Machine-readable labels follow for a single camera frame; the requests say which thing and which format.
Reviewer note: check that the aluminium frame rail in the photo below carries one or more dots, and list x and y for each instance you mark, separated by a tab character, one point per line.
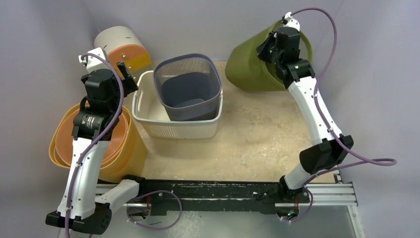
321	194

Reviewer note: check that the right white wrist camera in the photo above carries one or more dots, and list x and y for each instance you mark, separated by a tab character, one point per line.
289	21

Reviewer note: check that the yellow plastic basket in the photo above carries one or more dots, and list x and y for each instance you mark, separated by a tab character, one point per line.
130	160

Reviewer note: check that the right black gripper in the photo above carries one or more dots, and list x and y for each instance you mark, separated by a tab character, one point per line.
268	45

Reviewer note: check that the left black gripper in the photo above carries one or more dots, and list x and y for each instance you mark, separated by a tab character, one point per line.
128	86

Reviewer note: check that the white plastic basket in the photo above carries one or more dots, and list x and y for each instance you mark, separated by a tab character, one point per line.
150	113

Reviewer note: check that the white mini drawer cabinet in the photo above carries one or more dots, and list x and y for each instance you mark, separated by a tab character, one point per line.
122	45

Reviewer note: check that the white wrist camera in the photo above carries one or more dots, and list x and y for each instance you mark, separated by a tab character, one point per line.
289	21
92	63

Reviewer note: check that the orange plastic basin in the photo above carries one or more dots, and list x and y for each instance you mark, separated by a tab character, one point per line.
61	148

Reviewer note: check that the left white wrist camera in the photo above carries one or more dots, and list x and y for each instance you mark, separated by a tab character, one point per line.
92	63

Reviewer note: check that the green plastic basket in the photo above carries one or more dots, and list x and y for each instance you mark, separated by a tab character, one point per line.
247	72

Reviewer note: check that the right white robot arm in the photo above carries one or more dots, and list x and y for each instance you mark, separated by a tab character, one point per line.
325	152

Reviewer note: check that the grey plastic basket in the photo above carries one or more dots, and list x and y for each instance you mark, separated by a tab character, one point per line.
188	87

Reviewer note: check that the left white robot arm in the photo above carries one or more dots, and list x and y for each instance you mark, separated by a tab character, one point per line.
80	209

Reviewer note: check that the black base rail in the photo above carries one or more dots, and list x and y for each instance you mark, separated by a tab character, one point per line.
163	195

